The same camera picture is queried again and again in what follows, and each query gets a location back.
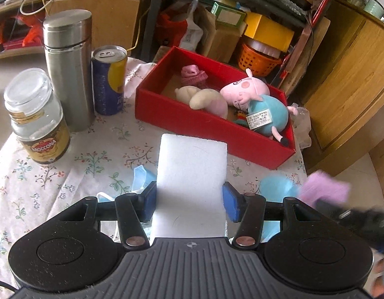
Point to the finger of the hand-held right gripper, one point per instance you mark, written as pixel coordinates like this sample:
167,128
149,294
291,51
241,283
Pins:
332,211

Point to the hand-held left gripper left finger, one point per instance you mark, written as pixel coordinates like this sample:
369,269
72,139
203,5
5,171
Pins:
148,197

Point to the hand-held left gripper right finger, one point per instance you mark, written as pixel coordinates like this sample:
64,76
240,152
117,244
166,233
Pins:
231,202

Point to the blue face mask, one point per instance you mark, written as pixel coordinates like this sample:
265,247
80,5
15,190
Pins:
139,176

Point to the purple cloth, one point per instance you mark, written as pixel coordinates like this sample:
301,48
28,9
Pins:
322,190

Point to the white sponge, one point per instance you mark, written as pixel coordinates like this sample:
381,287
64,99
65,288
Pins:
189,177

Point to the teal cloth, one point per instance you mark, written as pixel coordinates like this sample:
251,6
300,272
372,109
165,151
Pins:
276,187

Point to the red cardboard box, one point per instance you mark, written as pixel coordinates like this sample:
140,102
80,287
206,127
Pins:
210,130

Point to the pink pig plush toy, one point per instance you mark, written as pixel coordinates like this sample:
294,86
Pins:
266,115

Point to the beige pink plush toy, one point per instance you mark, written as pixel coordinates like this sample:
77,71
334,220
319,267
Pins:
201,99

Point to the pink cupcake toy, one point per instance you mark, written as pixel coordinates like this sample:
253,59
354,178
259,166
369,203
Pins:
193,74

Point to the clear plastic bag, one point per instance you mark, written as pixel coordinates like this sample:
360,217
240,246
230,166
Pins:
302,127

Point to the blue yellow drink can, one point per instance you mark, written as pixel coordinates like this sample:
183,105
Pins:
108,84

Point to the glass coffee jar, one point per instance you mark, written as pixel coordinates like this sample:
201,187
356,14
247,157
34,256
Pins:
36,121

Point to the orange plastic basket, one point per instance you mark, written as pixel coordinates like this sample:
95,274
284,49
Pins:
257,64

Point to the stainless steel thermos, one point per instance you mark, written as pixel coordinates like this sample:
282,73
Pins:
70,78

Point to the white ribbed container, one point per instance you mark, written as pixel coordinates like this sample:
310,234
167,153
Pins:
263,48

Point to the brown cardboard box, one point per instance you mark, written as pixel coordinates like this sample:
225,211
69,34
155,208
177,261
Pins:
220,43

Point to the white plastic bag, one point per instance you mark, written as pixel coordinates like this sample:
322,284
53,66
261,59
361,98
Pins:
190,34

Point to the red plastic bag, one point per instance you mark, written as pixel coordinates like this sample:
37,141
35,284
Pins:
168,28

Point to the yellow box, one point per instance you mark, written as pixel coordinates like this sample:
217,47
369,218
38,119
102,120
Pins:
269,32

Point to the black shelf rack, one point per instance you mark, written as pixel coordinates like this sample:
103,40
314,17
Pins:
151,15

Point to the green box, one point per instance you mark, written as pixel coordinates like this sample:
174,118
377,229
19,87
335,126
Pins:
229,17

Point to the wooden TV cabinet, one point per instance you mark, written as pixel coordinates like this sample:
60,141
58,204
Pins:
101,9

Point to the orange cloth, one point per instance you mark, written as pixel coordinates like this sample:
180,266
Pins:
30,34

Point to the light green cup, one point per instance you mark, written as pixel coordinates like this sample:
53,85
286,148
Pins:
375,8

